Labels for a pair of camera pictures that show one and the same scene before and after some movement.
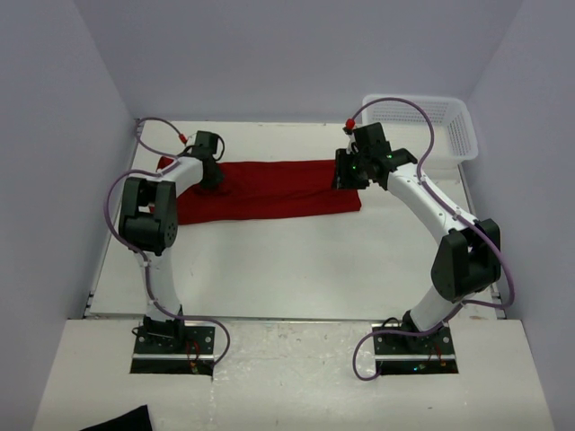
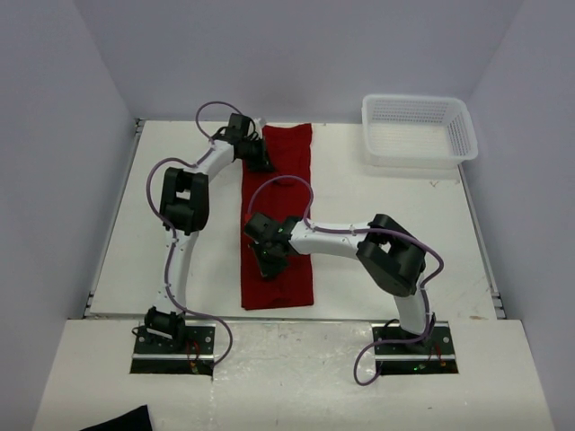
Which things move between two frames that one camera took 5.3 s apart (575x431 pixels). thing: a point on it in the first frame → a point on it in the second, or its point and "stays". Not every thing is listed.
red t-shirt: x=253 y=189 → x=285 y=192
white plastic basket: x=437 y=131 stays
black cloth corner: x=137 y=419 stays
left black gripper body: x=213 y=180 → x=253 y=153
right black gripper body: x=352 y=172 → x=269 y=262
